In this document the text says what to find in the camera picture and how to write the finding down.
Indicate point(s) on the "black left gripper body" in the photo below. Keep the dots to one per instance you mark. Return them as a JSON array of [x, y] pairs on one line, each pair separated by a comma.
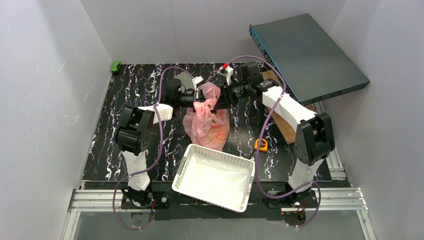
[[197, 100]]

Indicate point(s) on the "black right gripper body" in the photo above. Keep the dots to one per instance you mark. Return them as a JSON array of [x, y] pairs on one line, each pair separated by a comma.
[[220, 100]]

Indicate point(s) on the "pink plastic bag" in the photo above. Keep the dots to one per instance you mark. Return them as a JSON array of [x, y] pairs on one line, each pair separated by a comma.
[[205, 128]]

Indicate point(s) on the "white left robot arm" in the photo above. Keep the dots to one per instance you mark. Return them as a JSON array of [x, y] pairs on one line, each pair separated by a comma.
[[136, 123]]

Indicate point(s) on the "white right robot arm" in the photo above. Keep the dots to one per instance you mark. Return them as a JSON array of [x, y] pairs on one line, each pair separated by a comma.
[[314, 136]]

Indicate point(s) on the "grey rectangular pad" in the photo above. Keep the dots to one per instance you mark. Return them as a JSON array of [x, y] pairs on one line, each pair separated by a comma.
[[186, 81]]

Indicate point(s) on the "brown wooden board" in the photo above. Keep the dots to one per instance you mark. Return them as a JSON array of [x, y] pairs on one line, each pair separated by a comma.
[[285, 126]]

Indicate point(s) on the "orange tape measure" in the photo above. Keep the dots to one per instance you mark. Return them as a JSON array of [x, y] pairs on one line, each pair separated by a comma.
[[261, 145]]

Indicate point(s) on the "dark teal flat box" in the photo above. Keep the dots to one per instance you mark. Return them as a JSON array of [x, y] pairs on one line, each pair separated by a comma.
[[314, 67]]

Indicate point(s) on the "green black small object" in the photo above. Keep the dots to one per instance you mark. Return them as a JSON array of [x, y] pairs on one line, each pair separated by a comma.
[[115, 69]]

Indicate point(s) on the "white perforated plastic basket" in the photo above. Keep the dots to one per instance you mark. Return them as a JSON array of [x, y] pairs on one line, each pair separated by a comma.
[[215, 177]]

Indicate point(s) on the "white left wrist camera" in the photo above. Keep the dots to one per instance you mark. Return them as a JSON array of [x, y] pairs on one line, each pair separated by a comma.
[[196, 81]]

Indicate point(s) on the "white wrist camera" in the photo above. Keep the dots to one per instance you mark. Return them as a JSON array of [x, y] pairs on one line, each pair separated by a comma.
[[196, 81], [226, 71]]

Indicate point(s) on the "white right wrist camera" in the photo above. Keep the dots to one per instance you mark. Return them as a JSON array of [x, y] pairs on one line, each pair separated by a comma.
[[226, 71]]

